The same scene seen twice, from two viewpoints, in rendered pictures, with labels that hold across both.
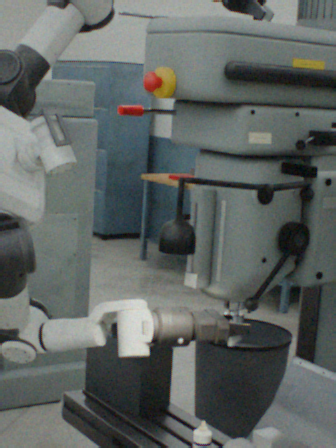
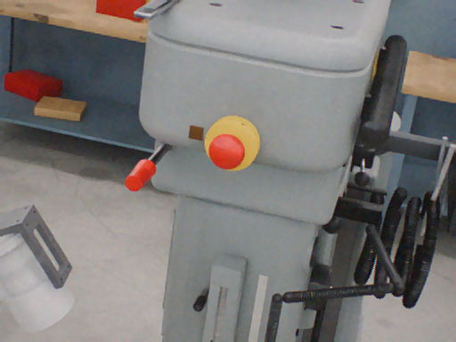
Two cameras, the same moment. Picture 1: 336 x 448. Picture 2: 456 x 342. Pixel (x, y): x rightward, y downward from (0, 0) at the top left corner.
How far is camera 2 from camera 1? 1.20 m
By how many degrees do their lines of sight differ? 44
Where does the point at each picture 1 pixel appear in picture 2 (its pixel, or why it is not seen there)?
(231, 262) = not seen: outside the picture
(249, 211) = (298, 283)
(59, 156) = (59, 302)
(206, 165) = (222, 221)
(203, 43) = (330, 91)
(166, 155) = not seen: outside the picture
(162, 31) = (221, 50)
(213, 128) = (268, 183)
